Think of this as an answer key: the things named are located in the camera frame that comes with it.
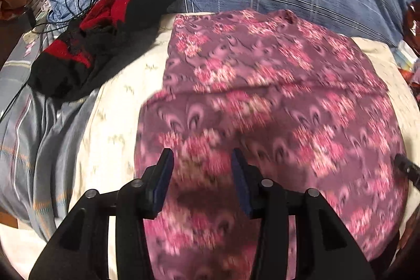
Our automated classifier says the grey-blue striped bed sheet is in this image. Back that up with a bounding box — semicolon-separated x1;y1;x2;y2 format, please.
1;29;98;241

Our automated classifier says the white colourful paper package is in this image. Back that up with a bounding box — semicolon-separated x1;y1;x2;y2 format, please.
392;40;418;71

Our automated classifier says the black and red sock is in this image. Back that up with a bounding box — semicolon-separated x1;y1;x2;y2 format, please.
28;0;177;102

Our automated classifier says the purple pink floral garment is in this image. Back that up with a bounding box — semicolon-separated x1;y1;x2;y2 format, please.
135;10;408;279

